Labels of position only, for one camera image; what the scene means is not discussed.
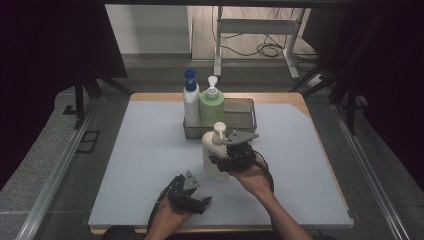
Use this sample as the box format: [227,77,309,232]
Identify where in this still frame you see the green pump bottle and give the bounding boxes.
[198,75,226,128]

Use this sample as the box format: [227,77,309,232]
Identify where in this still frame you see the person's left hand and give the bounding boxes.
[151,191,194,235]

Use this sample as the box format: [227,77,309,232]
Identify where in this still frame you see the light blue mat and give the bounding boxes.
[87,100,355,230]

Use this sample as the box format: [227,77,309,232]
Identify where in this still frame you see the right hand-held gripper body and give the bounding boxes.
[223,129,260,173]

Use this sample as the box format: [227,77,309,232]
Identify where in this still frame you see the person's dark clothed knee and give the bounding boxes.
[100,225,137,240]

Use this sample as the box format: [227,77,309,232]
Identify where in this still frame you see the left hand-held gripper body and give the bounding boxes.
[166,170,202,215]

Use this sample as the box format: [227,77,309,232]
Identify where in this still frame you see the white cabinet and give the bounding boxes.
[105,4,194,56]

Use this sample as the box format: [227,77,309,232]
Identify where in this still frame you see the metal mesh basket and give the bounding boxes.
[182,96,258,141]

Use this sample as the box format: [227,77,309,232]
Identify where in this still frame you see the white power strip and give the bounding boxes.
[306,73,325,89]

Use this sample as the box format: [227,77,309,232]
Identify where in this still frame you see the black metal stand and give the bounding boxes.
[62,68,135,130]
[289,64,361,136]

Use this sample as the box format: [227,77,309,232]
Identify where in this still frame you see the black floor cables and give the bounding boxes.
[219,6,322,73]

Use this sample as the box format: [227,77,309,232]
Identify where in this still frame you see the white bottle blue pump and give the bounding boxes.
[182,67,201,129]

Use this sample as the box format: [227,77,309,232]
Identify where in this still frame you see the white desk frame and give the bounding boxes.
[213,5,308,81]

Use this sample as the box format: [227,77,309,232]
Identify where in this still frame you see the dark curtain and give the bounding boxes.
[301,0,424,194]
[0,0,128,191]

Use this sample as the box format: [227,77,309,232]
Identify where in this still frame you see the cream pump bottle orange label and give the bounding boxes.
[201,121,232,184]

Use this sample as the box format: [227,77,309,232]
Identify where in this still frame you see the person's right hand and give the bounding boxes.
[229,155,272,201]

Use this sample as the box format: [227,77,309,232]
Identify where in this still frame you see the aluminium rail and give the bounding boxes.
[14,99,98,240]
[331,103,410,240]

